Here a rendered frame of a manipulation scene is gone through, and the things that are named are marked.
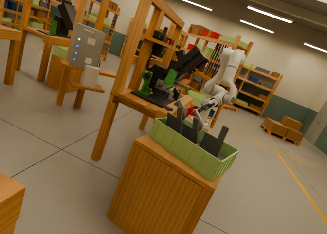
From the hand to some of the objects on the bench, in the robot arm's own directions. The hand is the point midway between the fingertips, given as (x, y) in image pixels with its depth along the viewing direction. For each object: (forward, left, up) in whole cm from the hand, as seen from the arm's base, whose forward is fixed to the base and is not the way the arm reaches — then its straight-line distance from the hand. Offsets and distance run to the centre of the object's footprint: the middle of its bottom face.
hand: (201, 110), depth 159 cm
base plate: (+41, -128, -32) cm, 138 cm away
